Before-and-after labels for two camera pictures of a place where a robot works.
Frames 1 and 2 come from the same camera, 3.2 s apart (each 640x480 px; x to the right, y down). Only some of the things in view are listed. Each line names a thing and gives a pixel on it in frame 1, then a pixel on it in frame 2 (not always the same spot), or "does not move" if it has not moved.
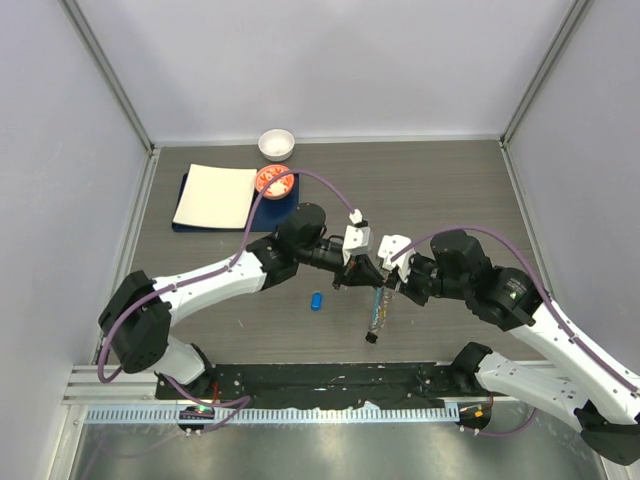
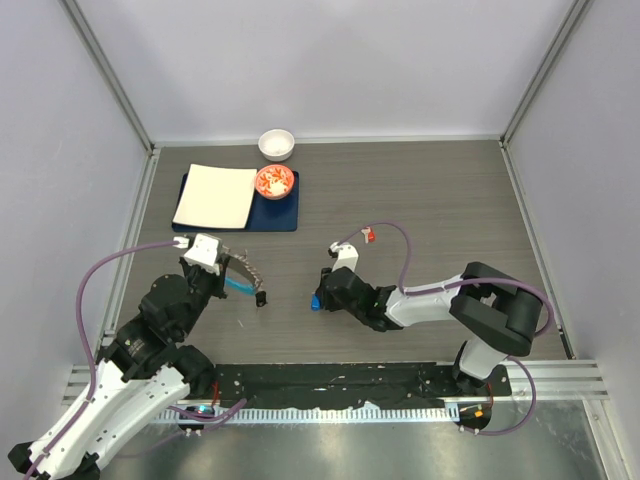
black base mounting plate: (384, 385) does not move
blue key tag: (316, 304) does not move
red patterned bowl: (278, 188) does not move
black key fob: (371, 337) -> (261, 299)
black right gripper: (396, 280) -> (327, 301)
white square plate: (216, 197) does not move
